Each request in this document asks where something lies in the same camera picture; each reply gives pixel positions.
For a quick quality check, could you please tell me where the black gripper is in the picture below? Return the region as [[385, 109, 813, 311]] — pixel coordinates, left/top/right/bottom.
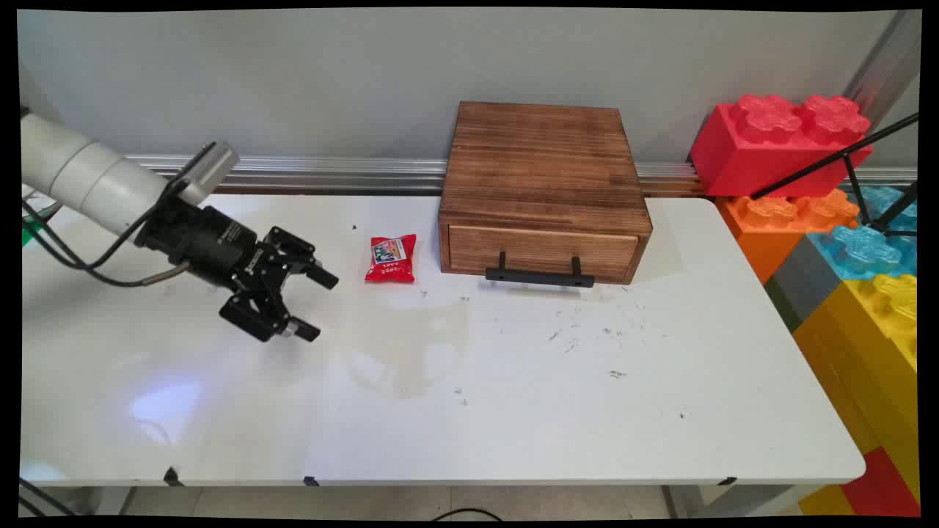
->
[[134, 197, 340, 344]]

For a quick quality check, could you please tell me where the black bar drawer handle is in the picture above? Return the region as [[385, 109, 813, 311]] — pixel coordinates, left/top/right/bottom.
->
[[485, 252, 596, 288]]

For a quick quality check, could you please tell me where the wooden cabinet door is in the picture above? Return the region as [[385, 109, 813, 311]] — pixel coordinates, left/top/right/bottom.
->
[[447, 224, 640, 281]]

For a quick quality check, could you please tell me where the red snack packet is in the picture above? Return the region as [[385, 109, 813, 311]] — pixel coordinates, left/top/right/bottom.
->
[[365, 234, 417, 284]]

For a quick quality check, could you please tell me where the brown wooden drawer cabinet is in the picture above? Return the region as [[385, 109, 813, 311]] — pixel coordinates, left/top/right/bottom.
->
[[438, 101, 654, 287]]

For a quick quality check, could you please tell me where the red giant toy brick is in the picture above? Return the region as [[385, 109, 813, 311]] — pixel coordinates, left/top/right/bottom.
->
[[688, 94, 874, 199]]

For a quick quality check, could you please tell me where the orange giant toy brick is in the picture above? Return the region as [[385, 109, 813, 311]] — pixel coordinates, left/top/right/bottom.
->
[[715, 188, 861, 285]]

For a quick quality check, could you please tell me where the grey giant toy brick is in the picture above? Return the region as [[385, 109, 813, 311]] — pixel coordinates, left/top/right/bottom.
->
[[764, 235, 844, 334]]

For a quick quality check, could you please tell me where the black tripod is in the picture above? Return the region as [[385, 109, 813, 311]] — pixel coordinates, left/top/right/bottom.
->
[[750, 111, 919, 237]]

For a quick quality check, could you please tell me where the blue giant toy brick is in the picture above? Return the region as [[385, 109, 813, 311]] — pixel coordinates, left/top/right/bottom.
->
[[807, 185, 919, 283]]

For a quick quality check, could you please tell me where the yellow giant toy brick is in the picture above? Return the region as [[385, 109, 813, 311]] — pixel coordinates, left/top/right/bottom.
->
[[792, 273, 919, 507]]

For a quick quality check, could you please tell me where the aluminium wall rail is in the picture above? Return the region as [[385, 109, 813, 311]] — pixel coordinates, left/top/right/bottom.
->
[[125, 154, 918, 197]]

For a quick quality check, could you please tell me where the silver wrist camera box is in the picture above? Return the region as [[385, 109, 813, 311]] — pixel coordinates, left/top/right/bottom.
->
[[176, 142, 241, 206]]

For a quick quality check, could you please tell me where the black cable with grey plug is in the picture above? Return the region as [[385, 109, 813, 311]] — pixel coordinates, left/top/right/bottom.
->
[[40, 231, 190, 288]]

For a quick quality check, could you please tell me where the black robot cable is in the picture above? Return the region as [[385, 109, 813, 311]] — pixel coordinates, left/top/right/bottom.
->
[[21, 180, 188, 272]]

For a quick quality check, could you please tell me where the black floor cable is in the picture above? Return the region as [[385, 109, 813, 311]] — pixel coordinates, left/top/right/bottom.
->
[[429, 507, 503, 523]]

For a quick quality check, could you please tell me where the aluminium slanted post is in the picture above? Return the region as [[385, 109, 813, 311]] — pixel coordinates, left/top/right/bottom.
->
[[842, 10, 922, 111]]

